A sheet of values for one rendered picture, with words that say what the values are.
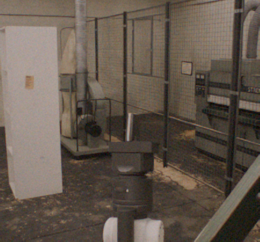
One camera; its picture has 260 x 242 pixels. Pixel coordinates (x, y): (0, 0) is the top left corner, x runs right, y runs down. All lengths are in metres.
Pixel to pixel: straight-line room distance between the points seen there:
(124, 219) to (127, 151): 0.14
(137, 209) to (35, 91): 3.54
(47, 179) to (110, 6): 5.86
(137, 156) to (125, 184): 0.06
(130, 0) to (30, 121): 6.02
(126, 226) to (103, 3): 8.68
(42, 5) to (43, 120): 4.89
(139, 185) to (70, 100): 5.64
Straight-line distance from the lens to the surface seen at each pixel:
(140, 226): 0.74
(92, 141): 5.84
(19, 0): 8.67
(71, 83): 6.34
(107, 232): 0.76
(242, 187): 1.16
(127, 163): 0.74
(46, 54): 4.19
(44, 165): 4.40
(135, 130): 0.75
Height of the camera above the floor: 1.78
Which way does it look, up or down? 11 degrees down
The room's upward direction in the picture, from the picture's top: straight up
